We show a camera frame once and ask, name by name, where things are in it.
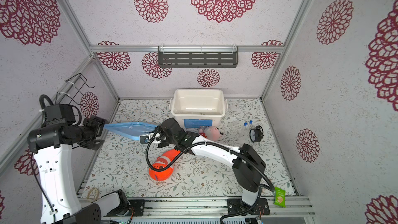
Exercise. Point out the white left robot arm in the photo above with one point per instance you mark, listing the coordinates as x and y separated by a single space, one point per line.
60 204

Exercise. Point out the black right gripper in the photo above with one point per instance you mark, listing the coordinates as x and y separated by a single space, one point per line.
161 127

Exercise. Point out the orange plush fish toy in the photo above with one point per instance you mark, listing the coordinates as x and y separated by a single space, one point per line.
161 163

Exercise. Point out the white plastic storage bin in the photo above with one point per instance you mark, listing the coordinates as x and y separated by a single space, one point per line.
198 108

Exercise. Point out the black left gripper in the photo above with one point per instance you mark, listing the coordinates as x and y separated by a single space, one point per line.
97 124

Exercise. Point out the pink plush pig toy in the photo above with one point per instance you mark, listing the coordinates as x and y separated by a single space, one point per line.
211 133

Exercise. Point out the blue plastic lid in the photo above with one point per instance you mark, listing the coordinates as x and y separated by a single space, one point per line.
131 130

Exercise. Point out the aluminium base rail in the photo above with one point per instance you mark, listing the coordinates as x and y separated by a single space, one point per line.
213 207

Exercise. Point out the dark grey wall shelf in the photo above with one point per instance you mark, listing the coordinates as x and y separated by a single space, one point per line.
198 58

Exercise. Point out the blue capped test tube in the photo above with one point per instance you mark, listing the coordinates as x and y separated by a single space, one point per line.
250 125
245 129

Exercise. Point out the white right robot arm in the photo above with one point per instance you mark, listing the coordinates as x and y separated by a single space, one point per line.
247 165

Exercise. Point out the green snack packet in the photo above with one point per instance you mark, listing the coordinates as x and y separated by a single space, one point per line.
280 197

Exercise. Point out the black wire wall rack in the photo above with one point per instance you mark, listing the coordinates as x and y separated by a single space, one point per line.
79 94

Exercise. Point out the coiled beige rubber band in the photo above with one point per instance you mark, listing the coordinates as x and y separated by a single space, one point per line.
93 194

